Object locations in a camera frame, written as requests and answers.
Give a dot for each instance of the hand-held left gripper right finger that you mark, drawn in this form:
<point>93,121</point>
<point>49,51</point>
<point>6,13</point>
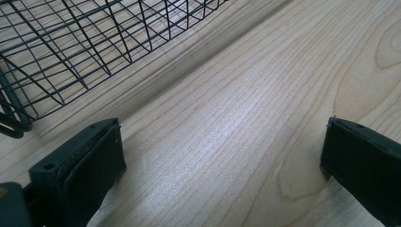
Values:
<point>365,164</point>

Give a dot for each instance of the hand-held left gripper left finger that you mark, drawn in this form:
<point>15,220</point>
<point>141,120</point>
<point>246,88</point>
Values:
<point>78,170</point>

